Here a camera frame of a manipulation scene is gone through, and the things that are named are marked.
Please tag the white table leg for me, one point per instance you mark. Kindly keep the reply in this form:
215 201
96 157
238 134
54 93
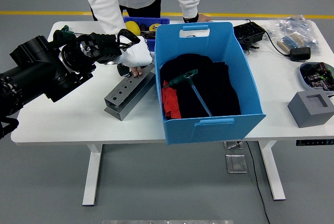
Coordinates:
274 177
91 177

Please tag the grey metal tool holder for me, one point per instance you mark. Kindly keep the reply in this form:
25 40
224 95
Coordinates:
128 98

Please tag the red cloth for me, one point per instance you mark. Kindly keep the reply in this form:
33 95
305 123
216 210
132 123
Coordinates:
171 101

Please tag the person's left hand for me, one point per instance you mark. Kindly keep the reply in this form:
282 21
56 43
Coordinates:
204 18

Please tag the taped resistor strip bundle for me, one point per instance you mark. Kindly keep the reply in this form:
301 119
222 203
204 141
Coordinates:
291 42

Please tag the yellow tape measure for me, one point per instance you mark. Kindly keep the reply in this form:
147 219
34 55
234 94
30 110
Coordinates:
154 27

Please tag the black table control panel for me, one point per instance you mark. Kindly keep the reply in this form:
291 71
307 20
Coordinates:
313 142

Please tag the person's right hand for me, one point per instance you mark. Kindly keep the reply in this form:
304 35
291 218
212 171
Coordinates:
136 71

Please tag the square metal floor plate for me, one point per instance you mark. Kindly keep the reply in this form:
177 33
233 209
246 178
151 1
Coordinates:
236 164

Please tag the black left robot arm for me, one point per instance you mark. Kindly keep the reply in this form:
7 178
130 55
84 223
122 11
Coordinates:
39 70

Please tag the small blue parts bin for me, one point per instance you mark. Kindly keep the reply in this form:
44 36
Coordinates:
146 19

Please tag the black wristwatch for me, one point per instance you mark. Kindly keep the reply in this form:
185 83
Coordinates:
189 20

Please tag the black plastic tray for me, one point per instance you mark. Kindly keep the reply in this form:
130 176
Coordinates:
249 33

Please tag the black power adapter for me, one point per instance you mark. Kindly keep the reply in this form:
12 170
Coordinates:
300 54

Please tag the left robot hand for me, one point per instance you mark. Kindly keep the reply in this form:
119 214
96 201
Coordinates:
137 54

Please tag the yellow lemon-shaped object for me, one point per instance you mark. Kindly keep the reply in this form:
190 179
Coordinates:
133 26

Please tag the light blue oval tray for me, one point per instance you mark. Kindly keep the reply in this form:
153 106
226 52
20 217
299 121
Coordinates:
302 80

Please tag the dark hardware pile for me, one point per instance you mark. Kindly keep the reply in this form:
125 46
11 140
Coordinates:
149 35

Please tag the grey foam block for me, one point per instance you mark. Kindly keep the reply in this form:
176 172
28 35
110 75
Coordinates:
300 109

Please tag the large blue plastic box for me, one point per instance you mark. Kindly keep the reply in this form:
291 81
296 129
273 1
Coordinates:
208 128

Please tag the black cloth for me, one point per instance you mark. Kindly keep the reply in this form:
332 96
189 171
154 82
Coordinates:
221 88

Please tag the metal floor socket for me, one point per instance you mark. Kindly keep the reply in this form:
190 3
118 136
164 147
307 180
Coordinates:
232 144

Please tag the electronic components pile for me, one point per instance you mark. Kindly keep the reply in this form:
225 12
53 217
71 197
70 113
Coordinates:
318 76

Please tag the person's left forearm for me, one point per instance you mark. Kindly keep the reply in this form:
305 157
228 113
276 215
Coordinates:
190 4

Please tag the clear plastic parts bag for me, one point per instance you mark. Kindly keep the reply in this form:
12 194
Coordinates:
292 25

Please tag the person's right forearm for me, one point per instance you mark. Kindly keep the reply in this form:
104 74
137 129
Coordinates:
111 20

